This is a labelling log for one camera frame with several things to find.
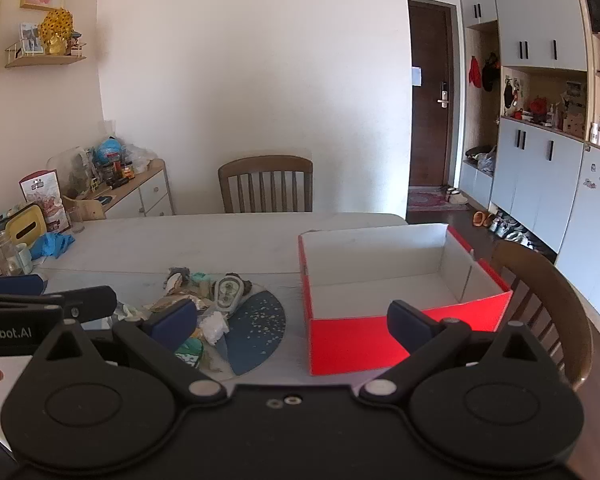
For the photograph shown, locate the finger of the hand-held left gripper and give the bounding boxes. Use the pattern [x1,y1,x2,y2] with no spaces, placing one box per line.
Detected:
[0,274,49,297]
[0,286,117,322]

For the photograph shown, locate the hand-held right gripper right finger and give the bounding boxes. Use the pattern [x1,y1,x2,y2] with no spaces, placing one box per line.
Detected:
[358,300,561,404]

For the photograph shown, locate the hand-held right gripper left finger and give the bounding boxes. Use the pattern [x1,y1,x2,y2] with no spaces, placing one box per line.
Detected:
[27,300,229,404]

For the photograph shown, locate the red cardboard box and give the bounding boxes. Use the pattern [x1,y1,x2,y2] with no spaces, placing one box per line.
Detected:
[298,224,514,376]

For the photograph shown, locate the beige crumpled wrapper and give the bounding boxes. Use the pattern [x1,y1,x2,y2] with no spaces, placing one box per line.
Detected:
[147,294,213,314]

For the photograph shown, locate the clear glass jar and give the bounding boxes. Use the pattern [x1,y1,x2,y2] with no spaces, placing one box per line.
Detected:
[0,231,23,277]

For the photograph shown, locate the green white small packet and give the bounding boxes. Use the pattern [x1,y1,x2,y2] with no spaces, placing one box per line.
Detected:
[175,337,205,367]

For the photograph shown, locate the crumpled white paper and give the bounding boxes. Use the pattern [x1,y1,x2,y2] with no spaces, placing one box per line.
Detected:
[200,312,230,346]

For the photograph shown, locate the blue cloth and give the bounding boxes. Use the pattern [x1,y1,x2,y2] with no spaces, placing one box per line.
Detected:
[30,231,76,260]

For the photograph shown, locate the yellow grey tissue box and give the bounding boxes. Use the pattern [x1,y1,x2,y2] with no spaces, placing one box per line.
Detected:
[0,203,48,241]

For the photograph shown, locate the white green oval device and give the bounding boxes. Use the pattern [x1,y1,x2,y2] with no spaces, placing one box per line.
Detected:
[213,273,246,316]

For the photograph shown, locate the blue speckled placemat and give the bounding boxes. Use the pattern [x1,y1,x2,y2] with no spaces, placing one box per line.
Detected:
[224,290,287,376]

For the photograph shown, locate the wooden desktop holder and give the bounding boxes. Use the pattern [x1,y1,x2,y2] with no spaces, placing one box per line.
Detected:
[62,195,107,222]

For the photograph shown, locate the red white snack bag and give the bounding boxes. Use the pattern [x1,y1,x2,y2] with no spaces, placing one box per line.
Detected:
[19,170,70,234]

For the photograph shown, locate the white sideboard cabinet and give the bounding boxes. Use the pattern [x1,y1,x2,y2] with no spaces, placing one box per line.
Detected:
[62,158,175,220]

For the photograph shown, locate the patterned door rug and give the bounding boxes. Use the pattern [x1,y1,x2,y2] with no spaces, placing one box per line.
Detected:
[407,186,474,214]

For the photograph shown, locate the clear plastic container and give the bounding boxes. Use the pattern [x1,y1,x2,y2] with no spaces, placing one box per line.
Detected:
[47,147,94,196]

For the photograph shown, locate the row of shoes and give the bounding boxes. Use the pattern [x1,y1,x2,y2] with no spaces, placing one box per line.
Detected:
[487,210,556,251]

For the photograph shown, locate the wooden dining chair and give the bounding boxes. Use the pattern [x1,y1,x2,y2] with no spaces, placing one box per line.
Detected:
[490,240,595,392]
[218,155,314,214]

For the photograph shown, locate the clear plastic bag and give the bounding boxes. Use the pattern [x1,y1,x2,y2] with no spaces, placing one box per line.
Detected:
[122,142,156,174]

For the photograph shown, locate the blue ball toy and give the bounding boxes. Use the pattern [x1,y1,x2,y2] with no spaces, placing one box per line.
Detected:
[94,136,124,166]

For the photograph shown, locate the grey plastic bag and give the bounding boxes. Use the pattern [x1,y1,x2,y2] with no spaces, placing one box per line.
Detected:
[475,146,497,176]

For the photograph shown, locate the brown entrance door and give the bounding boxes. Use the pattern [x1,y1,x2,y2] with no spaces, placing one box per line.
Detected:
[408,0,455,191]

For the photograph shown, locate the white fridge with magnets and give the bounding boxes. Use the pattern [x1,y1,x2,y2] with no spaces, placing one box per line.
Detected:
[555,142,600,306]

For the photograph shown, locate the small photo card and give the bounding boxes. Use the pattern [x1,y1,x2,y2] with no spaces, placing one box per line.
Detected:
[20,22,45,55]

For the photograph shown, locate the hanging trinkets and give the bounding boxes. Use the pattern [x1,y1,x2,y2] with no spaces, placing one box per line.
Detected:
[502,76,524,111]

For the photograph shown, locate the golden flower ornament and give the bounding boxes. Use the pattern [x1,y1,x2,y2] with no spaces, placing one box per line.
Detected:
[39,7,74,56]

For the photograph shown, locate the small cardboard box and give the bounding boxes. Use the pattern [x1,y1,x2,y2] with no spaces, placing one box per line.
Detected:
[562,110,586,136]

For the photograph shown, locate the black hanging bag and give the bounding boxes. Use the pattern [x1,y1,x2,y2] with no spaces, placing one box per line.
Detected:
[481,52,501,92]

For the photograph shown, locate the wooden wall shelf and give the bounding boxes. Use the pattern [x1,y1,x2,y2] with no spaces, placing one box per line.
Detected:
[5,40,88,69]

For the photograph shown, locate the white wall cabinet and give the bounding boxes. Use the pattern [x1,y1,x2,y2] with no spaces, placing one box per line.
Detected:
[457,0,600,306]

